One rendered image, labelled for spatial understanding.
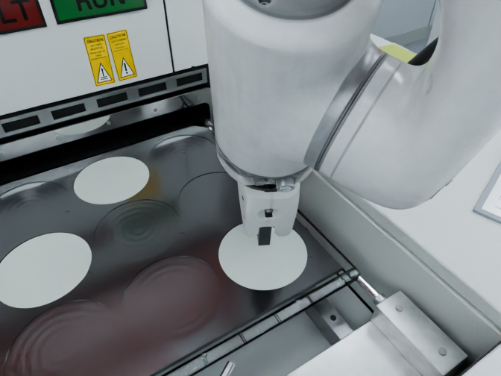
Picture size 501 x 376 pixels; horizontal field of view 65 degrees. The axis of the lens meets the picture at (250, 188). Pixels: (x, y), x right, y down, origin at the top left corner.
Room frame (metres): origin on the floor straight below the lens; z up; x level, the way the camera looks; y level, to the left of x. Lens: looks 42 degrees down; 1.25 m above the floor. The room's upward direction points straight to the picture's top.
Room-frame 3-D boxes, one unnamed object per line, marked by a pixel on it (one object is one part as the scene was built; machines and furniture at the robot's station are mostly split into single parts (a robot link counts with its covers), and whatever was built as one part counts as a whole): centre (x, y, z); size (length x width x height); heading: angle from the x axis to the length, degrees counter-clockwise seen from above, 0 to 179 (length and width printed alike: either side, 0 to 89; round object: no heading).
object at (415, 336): (0.19, -0.16, 0.89); 0.08 x 0.03 x 0.03; 31
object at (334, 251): (0.41, -0.02, 0.90); 0.37 x 0.01 x 0.01; 31
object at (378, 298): (0.24, -0.13, 0.89); 0.05 x 0.01 x 0.01; 31
